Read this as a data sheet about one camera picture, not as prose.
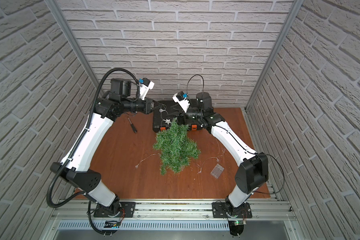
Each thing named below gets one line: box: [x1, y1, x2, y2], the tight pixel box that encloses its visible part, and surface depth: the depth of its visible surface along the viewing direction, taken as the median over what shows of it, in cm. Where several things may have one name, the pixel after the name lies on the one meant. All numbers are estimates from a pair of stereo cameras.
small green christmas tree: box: [153, 117, 201, 176], surface depth 66 cm
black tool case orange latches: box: [152, 99, 204, 133], surface depth 74 cm
